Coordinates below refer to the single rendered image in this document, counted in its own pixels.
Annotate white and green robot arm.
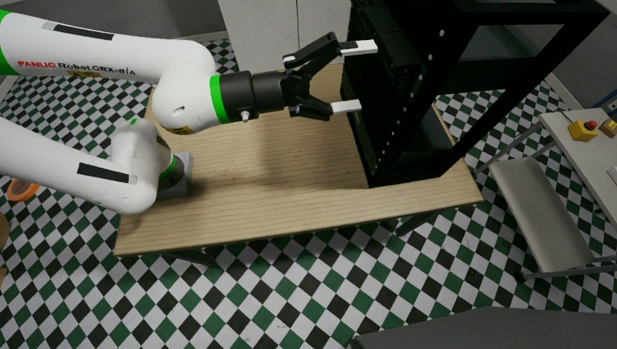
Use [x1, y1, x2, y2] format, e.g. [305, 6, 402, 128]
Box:
[0, 10, 259, 215]

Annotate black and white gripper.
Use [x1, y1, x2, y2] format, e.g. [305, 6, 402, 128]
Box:
[252, 31, 378, 121]

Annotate black server rack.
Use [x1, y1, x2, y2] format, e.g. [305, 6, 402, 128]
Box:
[340, 0, 611, 189]

